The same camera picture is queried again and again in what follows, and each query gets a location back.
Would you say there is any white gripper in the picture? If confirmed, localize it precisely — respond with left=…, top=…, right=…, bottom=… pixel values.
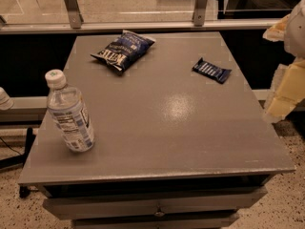
left=263, top=0, right=305, bottom=122

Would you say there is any blue chip bag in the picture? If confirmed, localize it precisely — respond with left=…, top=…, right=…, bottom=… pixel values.
left=91, top=30, right=155, bottom=74

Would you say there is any clear plastic water bottle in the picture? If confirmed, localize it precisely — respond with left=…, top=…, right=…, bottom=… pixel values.
left=45, top=69, right=94, bottom=153

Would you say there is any white bottle at left edge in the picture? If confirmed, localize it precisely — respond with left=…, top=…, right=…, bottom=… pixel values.
left=0, top=87, right=13, bottom=111

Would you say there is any blue candy bar wrapper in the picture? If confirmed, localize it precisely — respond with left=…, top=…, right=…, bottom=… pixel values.
left=193, top=58, right=231, bottom=84

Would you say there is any grey cabinet with drawers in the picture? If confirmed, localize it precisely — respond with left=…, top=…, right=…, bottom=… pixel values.
left=20, top=32, right=295, bottom=229

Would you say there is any right metal railing post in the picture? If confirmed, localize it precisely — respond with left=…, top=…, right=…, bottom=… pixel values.
left=193, top=0, right=208, bottom=27

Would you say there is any metal railing post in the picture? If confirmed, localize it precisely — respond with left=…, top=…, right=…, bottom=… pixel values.
left=193, top=0, right=208, bottom=27
left=64, top=0, right=83, bottom=29

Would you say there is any left metal railing post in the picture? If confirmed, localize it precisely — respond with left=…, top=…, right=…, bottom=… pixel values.
left=64, top=0, right=83, bottom=29

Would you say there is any horizontal metal rail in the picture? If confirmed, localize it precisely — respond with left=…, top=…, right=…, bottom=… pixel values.
left=0, top=18, right=279, bottom=34

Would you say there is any black stand with cable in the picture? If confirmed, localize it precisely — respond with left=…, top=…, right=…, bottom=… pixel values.
left=0, top=128, right=36, bottom=198

